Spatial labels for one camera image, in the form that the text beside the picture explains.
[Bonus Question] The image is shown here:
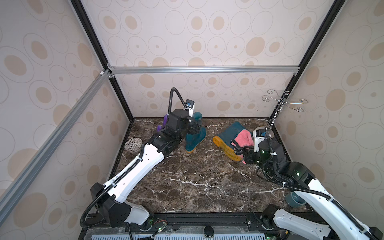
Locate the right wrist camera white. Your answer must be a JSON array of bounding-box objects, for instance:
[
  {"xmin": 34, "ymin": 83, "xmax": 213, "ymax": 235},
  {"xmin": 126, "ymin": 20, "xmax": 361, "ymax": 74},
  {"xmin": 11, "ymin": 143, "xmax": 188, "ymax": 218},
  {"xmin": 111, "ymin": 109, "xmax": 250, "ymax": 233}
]
[{"xmin": 253, "ymin": 127, "xmax": 271, "ymax": 153}]

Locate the diagonal aluminium bar left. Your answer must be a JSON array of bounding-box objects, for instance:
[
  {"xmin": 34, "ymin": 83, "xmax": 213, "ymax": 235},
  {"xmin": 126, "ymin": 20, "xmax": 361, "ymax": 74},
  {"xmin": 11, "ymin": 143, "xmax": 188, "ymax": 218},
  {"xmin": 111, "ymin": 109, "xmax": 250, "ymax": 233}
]
[{"xmin": 1, "ymin": 69, "xmax": 111, "ymax": 225}]

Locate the horizontal aluminium bar back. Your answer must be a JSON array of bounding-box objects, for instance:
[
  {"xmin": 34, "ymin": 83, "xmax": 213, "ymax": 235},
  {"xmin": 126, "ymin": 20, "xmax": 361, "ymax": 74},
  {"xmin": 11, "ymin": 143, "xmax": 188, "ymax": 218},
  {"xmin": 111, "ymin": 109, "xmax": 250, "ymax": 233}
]
[{"xmin": 110, "ymin": 65, "xmax": 300, "ymax": 74}]

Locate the patterned white bowl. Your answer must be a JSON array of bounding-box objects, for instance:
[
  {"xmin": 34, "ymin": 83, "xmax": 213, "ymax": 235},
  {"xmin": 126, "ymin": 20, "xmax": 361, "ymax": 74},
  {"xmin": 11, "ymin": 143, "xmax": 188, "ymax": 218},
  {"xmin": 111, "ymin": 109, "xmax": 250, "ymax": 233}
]
[{"xmin": 124, "ymin": 138, "xmax": 143, "ymax": 154}]

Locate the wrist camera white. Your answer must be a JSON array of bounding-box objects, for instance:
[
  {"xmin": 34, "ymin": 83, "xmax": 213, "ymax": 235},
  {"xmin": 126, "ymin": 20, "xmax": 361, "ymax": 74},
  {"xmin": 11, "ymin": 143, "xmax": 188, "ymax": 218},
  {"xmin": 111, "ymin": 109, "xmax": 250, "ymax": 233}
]
[
  {"xmin": 253, "ymin": 127, "xmax": 271, "ymax": 153},
  {"xmin": 185, "ymin": 99, "xmax": 195, "ymax": 117}
]

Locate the pink cloth black trim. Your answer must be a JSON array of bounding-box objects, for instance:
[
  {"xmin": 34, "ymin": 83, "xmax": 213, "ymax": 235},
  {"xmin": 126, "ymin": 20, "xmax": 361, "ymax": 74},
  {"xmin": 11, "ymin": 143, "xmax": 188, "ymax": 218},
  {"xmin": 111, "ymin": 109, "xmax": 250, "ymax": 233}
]
[{"xmin": 231, "ymin": 130, "xmax": 255, "ymax": 164}]

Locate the grey-blue ceramic cup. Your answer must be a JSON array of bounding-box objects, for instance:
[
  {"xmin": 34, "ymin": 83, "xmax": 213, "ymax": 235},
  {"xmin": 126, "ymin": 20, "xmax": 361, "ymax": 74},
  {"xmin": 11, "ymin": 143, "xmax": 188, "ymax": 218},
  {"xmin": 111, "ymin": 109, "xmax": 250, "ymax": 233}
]
[{"xmin": 286, "ymin": 192, "xmax": 306, "ymax": 208}]

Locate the teal rubber boot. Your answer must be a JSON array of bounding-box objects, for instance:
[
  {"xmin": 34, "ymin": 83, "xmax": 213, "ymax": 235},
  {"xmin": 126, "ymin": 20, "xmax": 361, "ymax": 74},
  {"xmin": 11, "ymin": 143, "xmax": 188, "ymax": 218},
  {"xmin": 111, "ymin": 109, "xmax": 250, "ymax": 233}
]
[
  {"xmin": 213, "ymin": 122, "xmax": 246, "ymax": 162},
  {"xmin": 185, "ymin": 112, "xmax": 207, "ymax": 153}
]

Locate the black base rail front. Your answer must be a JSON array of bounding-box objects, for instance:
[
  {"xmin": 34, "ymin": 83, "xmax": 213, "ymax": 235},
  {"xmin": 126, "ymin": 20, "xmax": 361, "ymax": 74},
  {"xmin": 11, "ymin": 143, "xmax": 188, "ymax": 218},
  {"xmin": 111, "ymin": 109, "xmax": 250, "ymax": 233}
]
[{"xmin": 79, "ymin": 212, "xmax": 302, "ymax": 240}]

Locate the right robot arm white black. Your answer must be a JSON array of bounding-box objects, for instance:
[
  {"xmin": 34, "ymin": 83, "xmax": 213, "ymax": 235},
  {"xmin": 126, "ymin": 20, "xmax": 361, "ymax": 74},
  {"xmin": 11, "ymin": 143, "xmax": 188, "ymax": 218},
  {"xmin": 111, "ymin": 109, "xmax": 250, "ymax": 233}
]
[{"xmin": 233, "ymin": 135, "xmax": 384, "ymax": 240}]

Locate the chrome hook stand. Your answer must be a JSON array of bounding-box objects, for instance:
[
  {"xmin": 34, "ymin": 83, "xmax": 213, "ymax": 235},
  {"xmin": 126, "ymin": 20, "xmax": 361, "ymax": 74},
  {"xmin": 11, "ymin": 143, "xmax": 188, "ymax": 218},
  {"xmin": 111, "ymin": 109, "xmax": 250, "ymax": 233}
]
[{"xmin": 262, "ymin": 89, "xmax": 309, "ymax": 131}]

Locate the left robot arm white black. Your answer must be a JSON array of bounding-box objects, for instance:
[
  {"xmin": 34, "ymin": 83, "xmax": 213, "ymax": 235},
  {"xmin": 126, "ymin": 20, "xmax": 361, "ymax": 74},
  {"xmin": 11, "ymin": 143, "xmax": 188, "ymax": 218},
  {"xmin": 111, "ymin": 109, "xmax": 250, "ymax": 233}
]
[{"xmin": 80, "ymin": 87, "xmax": 201, "ymax": 229}]

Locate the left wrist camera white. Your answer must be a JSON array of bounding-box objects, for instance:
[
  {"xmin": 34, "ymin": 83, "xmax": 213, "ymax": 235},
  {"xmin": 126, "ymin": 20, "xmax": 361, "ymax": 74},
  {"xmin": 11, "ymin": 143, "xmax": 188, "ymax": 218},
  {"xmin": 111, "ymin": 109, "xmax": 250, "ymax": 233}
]
[{"xmin": 185, "ymin": 99, "xmax": 195, "ymax": 117}]

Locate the purple rubber boot yellow sole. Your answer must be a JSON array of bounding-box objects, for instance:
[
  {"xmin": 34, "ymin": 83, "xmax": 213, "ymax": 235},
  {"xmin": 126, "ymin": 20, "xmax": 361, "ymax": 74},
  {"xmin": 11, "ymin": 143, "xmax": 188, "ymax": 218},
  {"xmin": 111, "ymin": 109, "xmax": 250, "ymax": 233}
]
[{"xmin": 157, "ymin": 114, "xmax": 169, "ymax": 132}]

